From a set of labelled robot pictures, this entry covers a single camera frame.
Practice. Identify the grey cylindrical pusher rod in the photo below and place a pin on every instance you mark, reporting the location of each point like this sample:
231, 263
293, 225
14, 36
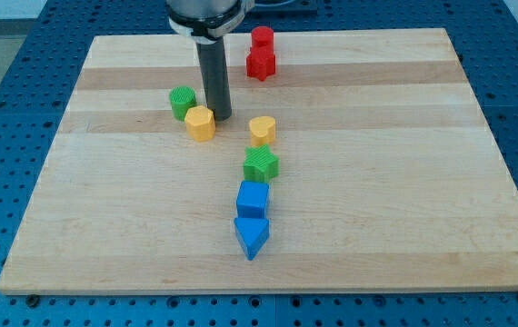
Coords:
212, 61

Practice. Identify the yellow hexagon block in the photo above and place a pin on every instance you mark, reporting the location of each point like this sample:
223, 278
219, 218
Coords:
200, 124

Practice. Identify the yellow heart block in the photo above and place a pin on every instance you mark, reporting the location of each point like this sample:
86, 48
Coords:
262, 130

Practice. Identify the red star block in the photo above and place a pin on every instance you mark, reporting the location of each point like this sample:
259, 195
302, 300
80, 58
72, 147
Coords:
261, 62

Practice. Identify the green cylinder block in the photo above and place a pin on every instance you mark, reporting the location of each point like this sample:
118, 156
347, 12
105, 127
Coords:
182, 98

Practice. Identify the red cylinder block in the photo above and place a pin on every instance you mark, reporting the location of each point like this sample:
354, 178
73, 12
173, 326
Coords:
263, 37

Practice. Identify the green star block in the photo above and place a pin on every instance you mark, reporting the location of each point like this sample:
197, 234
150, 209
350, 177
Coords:
261, 164

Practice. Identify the blue cube block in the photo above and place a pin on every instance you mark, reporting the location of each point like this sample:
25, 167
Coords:
252, 200

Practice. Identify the blue triangle block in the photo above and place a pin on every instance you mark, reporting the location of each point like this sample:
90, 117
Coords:
252, 234

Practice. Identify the wooden board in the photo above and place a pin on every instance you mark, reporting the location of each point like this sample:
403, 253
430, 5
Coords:
389, 180

